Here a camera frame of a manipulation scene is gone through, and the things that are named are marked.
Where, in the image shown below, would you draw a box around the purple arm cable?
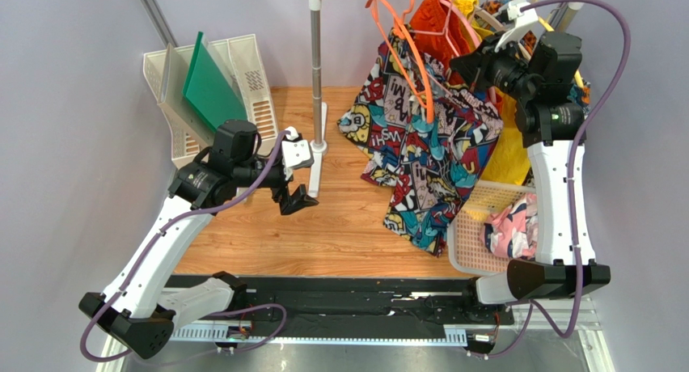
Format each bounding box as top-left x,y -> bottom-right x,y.
467,0 -> 632,360
79,129 -> 300,364

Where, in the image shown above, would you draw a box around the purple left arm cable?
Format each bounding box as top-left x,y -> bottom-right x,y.
79,129 -> 300,364

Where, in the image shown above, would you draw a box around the patterned orange blue shorts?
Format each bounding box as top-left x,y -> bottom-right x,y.
471,0 -> 590,109

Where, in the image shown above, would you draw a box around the white plastic file organizer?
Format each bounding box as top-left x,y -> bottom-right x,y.
142,34 -> 278,168

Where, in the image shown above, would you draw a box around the orange plastic hanger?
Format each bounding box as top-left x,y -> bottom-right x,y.
365,0 -> 436,125

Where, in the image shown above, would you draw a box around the yellow shorts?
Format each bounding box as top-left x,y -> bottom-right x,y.
454,0 -> 530,185

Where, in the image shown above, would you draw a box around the pink patterned garment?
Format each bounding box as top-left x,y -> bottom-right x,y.
480,193 -> 539,260

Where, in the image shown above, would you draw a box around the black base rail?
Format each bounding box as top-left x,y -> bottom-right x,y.
110,274 -> 604,357

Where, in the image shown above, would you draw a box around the grey corner pole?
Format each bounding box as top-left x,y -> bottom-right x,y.
140,0 -> 178,47

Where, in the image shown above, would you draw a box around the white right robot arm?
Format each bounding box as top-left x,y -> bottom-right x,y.
449,32 -> 611,305

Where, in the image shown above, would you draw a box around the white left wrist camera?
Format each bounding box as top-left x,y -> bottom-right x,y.
280,127 -> 315,180

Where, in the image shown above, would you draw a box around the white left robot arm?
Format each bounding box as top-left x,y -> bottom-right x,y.
78,120 -> 316,360

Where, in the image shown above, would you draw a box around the pink wire hanger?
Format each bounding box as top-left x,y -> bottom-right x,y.
403,0 -> 464,104

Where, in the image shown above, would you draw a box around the pink plastic hanger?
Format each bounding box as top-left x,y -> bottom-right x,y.
439,0 -> 498,104

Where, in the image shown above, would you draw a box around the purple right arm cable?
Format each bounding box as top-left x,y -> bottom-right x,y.
467,0 -> 632,360

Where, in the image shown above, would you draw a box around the white plastic laundry basket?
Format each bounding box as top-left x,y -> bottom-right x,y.
446,180 -> 535,276

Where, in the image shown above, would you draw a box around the comic print shorts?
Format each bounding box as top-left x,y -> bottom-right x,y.
337,33 -> 503,256

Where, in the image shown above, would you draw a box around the green plastic board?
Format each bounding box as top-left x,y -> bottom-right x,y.
182,32 -> 247,133

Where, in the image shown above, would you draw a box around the grey plastic board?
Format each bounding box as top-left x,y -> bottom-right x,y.
156,43 -> 217,146

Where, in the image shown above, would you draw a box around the beige wooden hanger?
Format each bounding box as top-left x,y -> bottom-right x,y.
473,0 -> 538,33

